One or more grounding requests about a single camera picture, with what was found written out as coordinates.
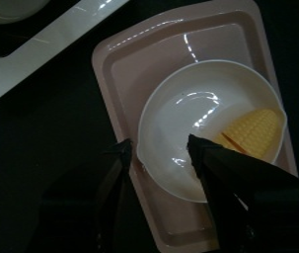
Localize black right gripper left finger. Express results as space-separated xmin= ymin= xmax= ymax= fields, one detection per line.
xmin=95 ymin=137 xmax=135 ymax=253

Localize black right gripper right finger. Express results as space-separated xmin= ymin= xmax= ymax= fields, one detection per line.
xmin=186 ymin=133 xmax=299 ymax=253

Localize white round plate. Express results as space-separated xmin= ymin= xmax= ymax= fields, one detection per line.
xmin=137 ymin=58 xmax=289 ymax=205

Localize yellow toy corn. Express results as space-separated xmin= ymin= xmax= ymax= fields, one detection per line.
xmin=213 ymin=108 xmax=285 ymax=164

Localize pink rectangular plastic tray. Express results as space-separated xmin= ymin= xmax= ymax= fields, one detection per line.
xmin=90 ymin=0 xmax=299 ymax=253

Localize white kitchen scale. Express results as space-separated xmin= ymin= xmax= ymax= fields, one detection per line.
xmin=0 ymin=0 xmax=131 ymax=112

